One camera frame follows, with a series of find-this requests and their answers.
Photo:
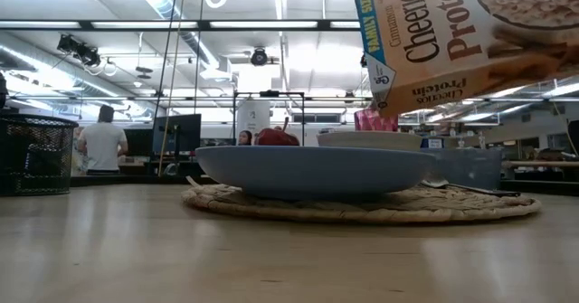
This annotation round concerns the black computer monitor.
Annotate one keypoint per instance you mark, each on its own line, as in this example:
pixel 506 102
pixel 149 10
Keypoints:
pixel 178 131

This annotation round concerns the black ceiling-mounted camera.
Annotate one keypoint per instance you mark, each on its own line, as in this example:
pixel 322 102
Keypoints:
pixel 79 50

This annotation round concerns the red apple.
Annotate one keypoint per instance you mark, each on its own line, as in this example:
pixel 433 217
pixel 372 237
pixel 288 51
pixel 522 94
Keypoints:
pixel 276 138

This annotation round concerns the white cylindrical column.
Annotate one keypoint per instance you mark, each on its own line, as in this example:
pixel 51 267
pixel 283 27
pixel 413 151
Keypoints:
pixel 253 117

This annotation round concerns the black metal stand frame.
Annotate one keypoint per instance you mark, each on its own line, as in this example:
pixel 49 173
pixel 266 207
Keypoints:
pixel 269 93

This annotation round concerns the pink faceted cup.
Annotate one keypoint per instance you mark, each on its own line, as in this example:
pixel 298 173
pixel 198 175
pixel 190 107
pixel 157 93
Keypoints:
pixel 375 121

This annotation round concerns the round woven placemat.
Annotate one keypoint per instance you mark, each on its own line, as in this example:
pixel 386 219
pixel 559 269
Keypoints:
pixel 475 205

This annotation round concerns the blue plate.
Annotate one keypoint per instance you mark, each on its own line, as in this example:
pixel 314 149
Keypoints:
pixel 312 172

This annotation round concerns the metal spoon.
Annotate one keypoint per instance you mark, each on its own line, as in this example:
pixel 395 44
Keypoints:
pixel 470 189

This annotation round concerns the grey plastic bin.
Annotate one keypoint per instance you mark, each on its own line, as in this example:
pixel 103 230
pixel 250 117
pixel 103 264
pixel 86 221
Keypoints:
pixel 470 167

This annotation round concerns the round black ceiling fixture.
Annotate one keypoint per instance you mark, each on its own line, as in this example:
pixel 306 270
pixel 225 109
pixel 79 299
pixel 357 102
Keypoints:
pixel 259 57

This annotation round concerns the person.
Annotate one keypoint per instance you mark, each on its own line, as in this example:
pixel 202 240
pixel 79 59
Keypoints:
pixel 103 144
pixel 245 138

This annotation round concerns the Cheerios Protein cereal box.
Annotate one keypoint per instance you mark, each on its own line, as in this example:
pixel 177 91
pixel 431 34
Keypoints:
pixel 452 45

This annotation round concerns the black mesh cup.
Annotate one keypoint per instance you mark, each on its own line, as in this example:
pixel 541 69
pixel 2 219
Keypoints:
pixel 34 154

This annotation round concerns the black aluminium rig frame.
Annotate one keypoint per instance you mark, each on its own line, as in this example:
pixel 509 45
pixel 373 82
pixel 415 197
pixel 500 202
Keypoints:
pixel 203 24

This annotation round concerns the white bowl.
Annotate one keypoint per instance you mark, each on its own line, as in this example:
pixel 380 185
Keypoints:
pixel 371 140

